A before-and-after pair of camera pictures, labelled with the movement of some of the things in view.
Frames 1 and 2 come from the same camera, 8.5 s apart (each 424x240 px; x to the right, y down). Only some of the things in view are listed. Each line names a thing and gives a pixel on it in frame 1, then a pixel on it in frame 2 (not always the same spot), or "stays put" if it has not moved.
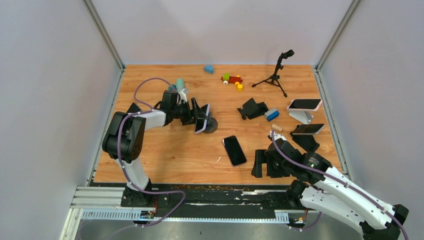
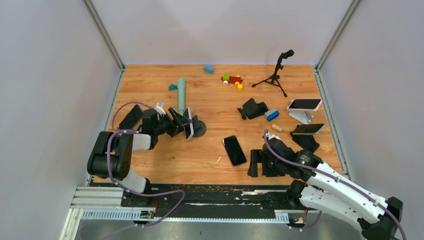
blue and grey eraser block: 271,114 stays put
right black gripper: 262,156 stays put
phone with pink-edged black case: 234,150 stays put
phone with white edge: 308,129 stays put
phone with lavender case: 201,124 -> 188,129
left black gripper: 194,115 -> 176,126
